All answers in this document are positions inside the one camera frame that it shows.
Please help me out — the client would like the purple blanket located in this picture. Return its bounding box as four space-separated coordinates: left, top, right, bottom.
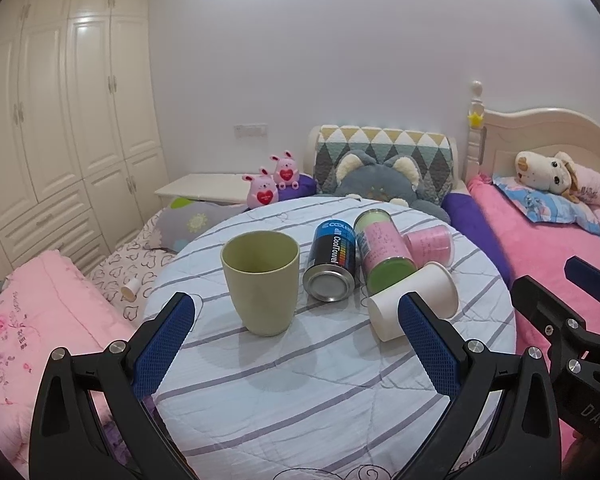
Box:
440 191 514 288

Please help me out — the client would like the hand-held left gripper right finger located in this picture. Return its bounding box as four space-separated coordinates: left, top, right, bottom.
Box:
397 291 563 480

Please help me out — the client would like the pink embroidered blanket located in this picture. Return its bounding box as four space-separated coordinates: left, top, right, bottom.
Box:
0 250 141 471

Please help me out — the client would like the heart print sheet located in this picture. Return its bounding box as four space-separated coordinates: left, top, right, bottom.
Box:
89 210 178 328

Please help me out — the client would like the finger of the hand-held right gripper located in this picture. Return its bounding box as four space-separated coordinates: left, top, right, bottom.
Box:
565 256 600 313
511 276 600 376

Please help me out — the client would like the green plastic cup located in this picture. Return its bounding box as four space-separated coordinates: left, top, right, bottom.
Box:
221 231 301 337

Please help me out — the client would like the white side table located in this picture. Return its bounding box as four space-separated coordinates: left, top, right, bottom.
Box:
154 173 253 206

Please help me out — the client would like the white dog plush toy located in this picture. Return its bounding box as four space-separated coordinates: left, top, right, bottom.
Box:
515 150 581 203

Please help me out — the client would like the blue cartoon pillow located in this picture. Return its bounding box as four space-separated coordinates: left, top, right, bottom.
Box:
491 174 600 237

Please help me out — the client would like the white wardrobe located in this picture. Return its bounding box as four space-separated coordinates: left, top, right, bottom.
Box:
0 0 167 286

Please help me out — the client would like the white paper cup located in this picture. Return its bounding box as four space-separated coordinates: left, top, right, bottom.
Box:
367 261 459 342

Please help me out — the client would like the striped white quilt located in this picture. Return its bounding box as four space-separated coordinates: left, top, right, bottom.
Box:
142 196 518 480

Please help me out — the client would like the diamond pattern quilted cover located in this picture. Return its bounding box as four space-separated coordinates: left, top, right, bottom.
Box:
314 126 455 201

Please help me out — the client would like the blue and black can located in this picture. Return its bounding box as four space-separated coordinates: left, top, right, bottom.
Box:
303 219 357 303

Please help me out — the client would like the green and pink can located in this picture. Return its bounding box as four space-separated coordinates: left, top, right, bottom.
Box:
354 208 418 295

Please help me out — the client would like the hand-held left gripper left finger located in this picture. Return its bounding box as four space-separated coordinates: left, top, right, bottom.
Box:
28 291 197 480

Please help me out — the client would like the cream bed headboard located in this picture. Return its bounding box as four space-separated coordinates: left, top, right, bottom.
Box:
466 80 600 183

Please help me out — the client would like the grey cat plush cushion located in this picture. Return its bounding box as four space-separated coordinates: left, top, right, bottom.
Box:
319 150 451 221

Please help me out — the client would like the pink plastic cup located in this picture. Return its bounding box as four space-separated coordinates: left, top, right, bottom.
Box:
404 225 455 268

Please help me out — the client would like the pink bunny toy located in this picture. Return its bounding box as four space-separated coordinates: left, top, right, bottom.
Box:
271 150 301 190
243 168 279 209

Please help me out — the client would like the purple cushion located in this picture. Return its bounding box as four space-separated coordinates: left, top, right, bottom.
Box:
278 174 318 202

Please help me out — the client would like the pink fleece bed blanket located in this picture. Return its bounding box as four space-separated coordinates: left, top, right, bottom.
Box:
466 175 600 346

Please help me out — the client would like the grey flower pillow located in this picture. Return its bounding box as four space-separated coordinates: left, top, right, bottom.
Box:
147 198 248 253

